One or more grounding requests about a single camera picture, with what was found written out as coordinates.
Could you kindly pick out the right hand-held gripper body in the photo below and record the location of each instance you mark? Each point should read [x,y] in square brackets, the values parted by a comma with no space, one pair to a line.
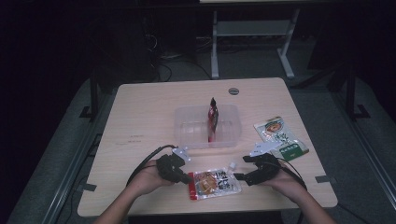
[264,169]

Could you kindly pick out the person's left hand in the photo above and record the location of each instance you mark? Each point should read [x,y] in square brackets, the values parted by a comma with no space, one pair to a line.
[146,180]

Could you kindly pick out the person's right hand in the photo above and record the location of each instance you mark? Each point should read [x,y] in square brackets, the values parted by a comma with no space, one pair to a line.
[288,186]

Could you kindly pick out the green and white snack packet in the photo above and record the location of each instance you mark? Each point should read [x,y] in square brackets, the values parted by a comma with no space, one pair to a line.
[280,132]

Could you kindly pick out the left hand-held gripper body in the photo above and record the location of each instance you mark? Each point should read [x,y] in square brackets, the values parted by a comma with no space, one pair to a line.
[169,169]

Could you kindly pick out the clear plastic container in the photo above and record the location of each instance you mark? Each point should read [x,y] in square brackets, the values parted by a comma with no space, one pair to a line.
[193,127]

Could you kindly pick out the grey metal floor rail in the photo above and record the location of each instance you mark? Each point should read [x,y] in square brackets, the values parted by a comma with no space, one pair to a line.
[367,146]
[74,165]

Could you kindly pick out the red and black snack packet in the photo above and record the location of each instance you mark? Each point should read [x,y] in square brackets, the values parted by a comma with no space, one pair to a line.
[213,119]

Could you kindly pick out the grey table grommet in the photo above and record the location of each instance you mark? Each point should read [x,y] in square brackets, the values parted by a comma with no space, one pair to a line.
[233,91]

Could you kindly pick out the grey tape strip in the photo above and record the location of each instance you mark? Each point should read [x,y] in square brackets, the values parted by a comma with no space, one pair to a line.
[87,187]
[323,179]

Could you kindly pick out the black metal stand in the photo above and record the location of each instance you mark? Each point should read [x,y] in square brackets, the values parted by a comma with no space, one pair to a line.
[350,93]
[93,96]

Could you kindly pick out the orange snack packet red edge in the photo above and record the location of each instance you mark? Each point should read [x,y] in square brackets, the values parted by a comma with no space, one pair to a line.
[214,183]

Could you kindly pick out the white metal desk frame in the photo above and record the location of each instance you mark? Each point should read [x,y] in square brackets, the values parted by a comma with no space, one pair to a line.
[214,46]

